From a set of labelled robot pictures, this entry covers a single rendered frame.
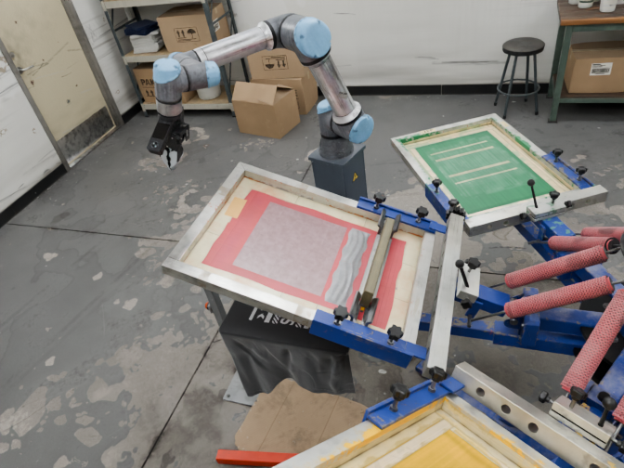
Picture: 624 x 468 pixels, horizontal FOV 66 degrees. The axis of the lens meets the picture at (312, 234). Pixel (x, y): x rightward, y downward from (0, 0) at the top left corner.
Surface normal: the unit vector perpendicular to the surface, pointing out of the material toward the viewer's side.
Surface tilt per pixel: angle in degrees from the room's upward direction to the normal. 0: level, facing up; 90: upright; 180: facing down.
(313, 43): 83
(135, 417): 0
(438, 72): 90
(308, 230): 19
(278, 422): 0
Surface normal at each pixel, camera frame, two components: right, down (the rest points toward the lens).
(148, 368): -0.15, -0.77
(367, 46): -0.29, 0.64
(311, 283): 0.17, -0.70
